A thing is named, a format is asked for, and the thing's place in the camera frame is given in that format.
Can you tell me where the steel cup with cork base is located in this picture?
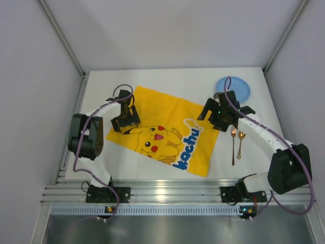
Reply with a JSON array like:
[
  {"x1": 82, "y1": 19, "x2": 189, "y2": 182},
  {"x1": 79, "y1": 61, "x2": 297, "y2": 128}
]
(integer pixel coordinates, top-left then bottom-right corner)
[{"x1": 213, "y1": 92, "x2": 220, "y2": 102}]

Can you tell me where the yellow Pikachu cloth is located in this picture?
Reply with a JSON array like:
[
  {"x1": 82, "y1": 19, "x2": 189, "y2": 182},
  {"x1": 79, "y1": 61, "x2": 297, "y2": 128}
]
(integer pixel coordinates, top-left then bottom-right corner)
[{"x1": 106, "y1": 86, "x2": 219, "y2": 177}]

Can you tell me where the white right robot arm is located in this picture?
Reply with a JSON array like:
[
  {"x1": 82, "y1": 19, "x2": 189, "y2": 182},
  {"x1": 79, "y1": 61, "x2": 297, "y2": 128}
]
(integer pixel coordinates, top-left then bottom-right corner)
[{"x1": 198, "y1": 90, "x2": 312, "y2": 195}]

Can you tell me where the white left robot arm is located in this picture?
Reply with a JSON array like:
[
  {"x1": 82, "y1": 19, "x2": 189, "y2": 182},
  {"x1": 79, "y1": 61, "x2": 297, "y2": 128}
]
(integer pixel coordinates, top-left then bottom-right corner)
[{"x1": 68, "y1": 89, "x2": 140, "y2": 188}]

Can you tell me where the copper fork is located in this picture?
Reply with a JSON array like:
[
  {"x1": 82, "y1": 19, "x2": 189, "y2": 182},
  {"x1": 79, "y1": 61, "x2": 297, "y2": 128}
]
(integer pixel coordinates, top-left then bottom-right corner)
[{"x1": 231, "y1": 127, "x2": 237, "y2": 166}]

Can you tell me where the copper spoon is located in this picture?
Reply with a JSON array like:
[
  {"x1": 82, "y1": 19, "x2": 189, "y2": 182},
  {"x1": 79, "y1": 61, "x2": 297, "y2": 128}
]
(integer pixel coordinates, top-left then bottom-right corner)
[{"x1": 237, "y1": 132, "x2": 246, "y2": 160}]

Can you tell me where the blue plastic plate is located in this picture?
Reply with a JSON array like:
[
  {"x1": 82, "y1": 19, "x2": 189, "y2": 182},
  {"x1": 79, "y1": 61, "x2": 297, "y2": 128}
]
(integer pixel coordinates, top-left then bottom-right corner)
[{"x1": 215, "y1": 76, "x2": 250, "y2": 104}]

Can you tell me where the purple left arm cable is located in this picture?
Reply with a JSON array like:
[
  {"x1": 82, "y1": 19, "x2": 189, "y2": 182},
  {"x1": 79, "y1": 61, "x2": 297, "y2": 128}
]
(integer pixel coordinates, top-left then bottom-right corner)
[{"x1": 73, "y1": 83, "x2": 135, "y2": 219}]

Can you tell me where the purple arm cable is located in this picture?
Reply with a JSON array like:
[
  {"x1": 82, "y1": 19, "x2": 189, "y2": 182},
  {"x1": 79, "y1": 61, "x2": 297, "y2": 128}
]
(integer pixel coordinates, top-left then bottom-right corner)
[
  {"x1": 223, "y1": 76, "x2": 316, "y2": 217},
  {"x1": 73, "y1": 83, "x2": 135, "y2": 219}
]

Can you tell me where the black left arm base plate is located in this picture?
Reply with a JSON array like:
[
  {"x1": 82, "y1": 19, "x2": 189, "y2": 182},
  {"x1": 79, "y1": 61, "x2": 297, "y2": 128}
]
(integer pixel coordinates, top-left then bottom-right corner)
[{"x1": 85, "y1": 185, "x2": 131, "y2": 203}]

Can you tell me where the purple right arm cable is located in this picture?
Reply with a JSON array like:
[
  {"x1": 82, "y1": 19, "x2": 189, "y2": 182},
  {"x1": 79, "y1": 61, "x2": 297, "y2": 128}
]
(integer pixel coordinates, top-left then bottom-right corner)
[{"x1": 223, "y1": 76, "x2": 316, "y2": 217}]

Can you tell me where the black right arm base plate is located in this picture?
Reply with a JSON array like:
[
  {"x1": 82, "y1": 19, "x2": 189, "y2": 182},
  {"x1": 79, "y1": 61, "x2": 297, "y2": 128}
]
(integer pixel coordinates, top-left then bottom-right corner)
[{"x1": 220, "y1": 186, "x2": 268, "y2": 205}]

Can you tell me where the aluminium mounting rail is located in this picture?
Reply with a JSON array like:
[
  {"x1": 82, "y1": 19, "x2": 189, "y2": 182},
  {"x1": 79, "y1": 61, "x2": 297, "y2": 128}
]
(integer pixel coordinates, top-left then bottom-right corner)
[{"x1": 40, "y1": 178, "x2": 317, "y2": 204}]

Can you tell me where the perforated metal cable tray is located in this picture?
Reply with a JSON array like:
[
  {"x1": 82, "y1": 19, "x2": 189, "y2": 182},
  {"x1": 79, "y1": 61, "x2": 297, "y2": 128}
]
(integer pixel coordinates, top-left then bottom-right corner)
[{"x1": 51, "y1": 205, "x2": 255, "y2": 216}]

